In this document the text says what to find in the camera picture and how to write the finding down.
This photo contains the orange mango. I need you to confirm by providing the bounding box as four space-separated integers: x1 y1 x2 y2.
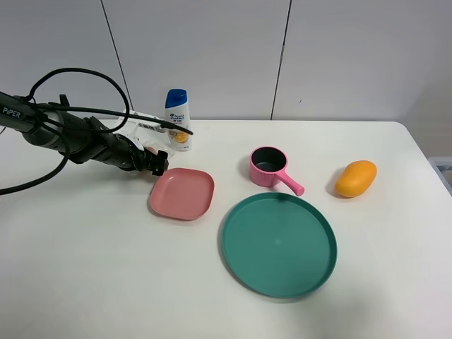
335 160 377 198

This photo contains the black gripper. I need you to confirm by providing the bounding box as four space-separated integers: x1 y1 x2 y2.
93 133 169 177

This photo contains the grey box at table edge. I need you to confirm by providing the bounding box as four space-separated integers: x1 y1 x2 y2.
428 157 452 195

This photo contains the pink square plate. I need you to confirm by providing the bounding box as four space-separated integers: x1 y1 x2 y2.
149 168 215 221

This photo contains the white blue shampoo bottle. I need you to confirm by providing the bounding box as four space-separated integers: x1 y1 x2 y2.
165 89 191 151

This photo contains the round teal tray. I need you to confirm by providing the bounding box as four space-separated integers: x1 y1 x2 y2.
220 192 338 299

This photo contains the pink saucepan with handle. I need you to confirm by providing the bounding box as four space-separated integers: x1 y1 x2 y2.
249 146 305 196

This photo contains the fruit tart pastry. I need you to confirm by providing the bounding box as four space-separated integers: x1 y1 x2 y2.
138 139 174 159

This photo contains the black cable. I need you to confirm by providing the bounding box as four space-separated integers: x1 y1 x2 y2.
0 68 195 196

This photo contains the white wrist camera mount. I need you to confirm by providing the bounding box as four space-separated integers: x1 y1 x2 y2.
114 110 167 150

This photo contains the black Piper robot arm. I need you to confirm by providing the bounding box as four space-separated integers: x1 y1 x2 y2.
1 93 169 176

